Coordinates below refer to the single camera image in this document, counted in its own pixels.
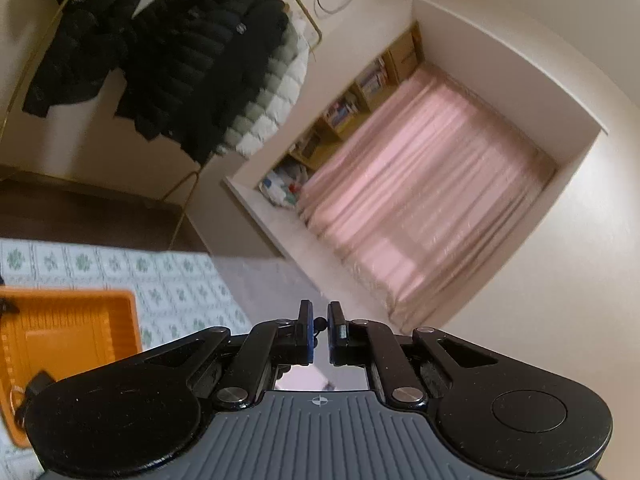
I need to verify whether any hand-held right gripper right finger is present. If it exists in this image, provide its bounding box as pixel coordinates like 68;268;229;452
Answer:
326;302;496;409

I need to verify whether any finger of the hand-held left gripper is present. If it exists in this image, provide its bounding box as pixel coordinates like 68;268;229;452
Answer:
14;371;54;432

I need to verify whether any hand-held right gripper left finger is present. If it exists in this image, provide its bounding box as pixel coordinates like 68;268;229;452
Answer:
145;300;316;411

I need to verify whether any orange plastic tray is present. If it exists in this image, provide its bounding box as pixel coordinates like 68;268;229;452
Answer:
0;287;144;449

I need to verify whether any green patterned white tablecloth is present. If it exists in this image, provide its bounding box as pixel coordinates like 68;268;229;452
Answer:
0;237;254;480

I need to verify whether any pile of white packets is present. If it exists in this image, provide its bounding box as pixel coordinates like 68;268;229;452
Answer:
259;166;307;209

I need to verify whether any pink curtain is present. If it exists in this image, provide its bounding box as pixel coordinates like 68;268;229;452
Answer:
297;62;559;332

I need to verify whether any wooden bookshelf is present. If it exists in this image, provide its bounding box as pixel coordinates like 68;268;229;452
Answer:
257;22;427;196

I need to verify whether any white puffer jacket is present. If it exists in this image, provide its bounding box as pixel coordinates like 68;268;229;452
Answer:
219;10;310;159

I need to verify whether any gold metal clothes rack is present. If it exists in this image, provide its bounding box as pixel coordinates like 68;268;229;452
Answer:
0;0;324;252

